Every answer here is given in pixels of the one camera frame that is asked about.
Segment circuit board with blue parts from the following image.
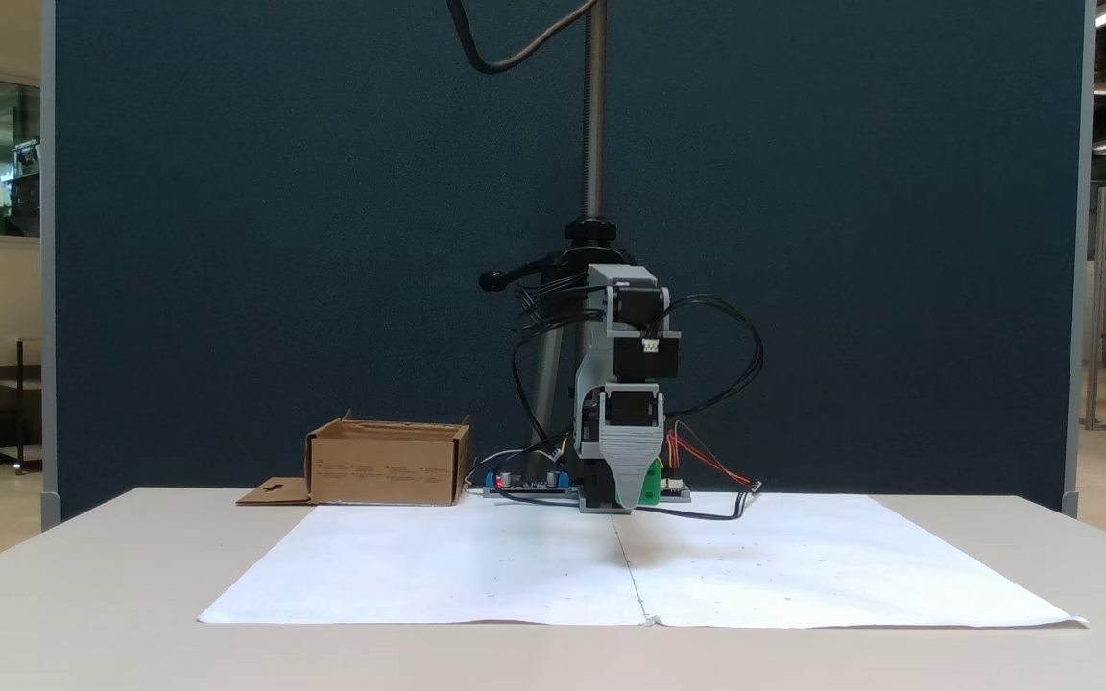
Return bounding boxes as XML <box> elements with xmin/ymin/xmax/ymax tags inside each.
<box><xmin>482</xmin><ymin>466</ymin><xmax>579</xmax><ymax>498</ymax></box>

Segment orange and red wires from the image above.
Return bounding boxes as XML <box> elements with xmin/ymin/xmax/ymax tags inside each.
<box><xmin>666</xmin><ymin>420</ymin><xmax>754</xmax><ymax>487</ymax></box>

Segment framed wall window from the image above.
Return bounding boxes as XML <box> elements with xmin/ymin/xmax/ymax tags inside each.
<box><xmin>0</xmin><ymin>64</ymin><xmax>42</xmax><ymax>249</ymax></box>

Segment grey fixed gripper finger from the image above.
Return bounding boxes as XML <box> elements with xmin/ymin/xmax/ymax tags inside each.
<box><xmin>599</xmin><ymin>427</ymin><xmax>665</xmax><ymax>511</ymax></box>

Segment black tripod with metal pole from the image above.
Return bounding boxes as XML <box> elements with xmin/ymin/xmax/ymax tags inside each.
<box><xmin>478</xmin><ymin>0</ymin><xmax>646</xmax><ymax>481</ymax></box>

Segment brown cardboard box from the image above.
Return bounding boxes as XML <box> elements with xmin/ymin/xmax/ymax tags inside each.
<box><xmin>236</xmin><ymin>410</ymin><xmax>473</xmax><ymax>508</ymax></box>

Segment black cable on table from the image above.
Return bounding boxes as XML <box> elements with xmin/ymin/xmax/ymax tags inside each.
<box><xmin>632</xmin><ymin>480</ymin><xmax>763</xmax><ymax>522</ymax></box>

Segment dark blue partition panel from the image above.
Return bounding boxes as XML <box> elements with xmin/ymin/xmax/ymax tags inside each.
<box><xmin>39</xmin><ymin>0</ymin><xmax>1097</xmax><ymax>531</ymax></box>

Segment thick black hanging cable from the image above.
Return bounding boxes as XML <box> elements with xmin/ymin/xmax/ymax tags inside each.
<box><xmin>445</xmin><ymin>0</ymin><xmax>602</xmax><ymax>76</ymax></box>

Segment black shelf cart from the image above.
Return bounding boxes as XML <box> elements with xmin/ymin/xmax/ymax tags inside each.
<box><xmin>0</xmin><ymin>336</ymin><xmax>42</xmax><ymax>476</ymax></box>

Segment white paper sheet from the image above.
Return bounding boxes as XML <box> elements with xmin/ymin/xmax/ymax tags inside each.
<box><xmin>198</xmin><ymin>493</ymin><xmax>1089</xmax><ymax>631</ymax></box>

